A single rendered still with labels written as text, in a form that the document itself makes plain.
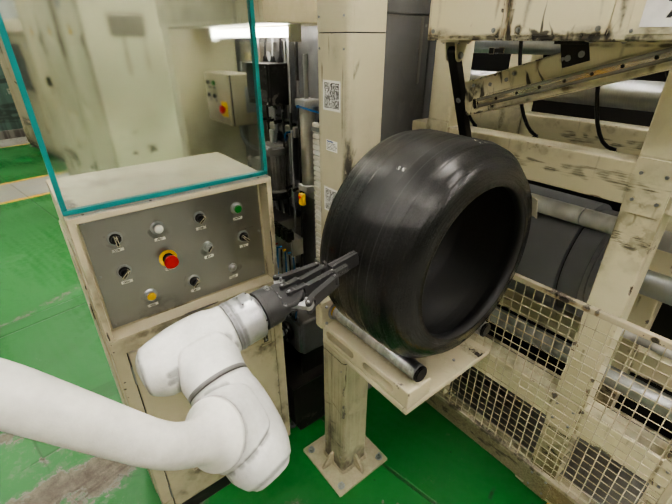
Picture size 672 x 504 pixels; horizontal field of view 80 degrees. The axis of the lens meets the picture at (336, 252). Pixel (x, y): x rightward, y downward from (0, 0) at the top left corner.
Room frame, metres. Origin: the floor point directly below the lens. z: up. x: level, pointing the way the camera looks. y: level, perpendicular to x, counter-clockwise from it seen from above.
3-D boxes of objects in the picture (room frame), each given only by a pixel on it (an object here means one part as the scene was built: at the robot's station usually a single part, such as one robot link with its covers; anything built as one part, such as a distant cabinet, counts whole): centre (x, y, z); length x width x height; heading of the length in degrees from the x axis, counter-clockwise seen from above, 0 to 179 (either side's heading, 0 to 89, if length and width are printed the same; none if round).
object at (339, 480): (1.16, -0.04, 0.02); 0.27 x 0.27 x 0.04; 38
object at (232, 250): (1.18, 0.54, 0.63); 0.56 x 0.41 x 1.27; 128
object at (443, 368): (0.97, -0.21, 0.80); 0.37 x 0.36 x 0.02; 128
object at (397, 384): (0.88, -0.10, 0.84); 0.36 x 0.09 x 0.06; 38
